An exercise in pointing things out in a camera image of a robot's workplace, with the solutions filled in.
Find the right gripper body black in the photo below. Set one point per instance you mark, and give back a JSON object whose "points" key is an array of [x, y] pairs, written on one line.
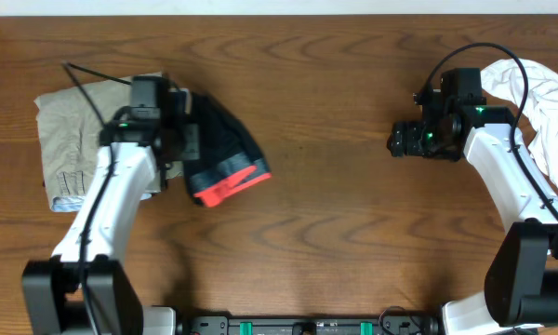
{"points": [[426, 140]]}

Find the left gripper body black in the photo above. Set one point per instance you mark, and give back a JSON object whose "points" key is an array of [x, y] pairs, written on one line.
{"points": [[181, 144]]}

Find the black leggings with red waistband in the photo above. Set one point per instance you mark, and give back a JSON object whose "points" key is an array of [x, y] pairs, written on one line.
{"points": [[230, 160]]}

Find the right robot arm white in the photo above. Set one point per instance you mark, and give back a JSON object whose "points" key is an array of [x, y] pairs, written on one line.
{"points": [[521, 285]]}

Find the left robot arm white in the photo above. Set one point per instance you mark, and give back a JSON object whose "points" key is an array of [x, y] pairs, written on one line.
{"points": [[83, 288]]}

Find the folded khaki pants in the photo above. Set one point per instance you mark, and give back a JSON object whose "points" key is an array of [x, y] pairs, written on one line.
{"points": [[68, 132]]}

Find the white crumpled shirt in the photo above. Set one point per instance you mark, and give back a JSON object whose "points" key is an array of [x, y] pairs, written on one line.
{"points": [[502, 79]]}

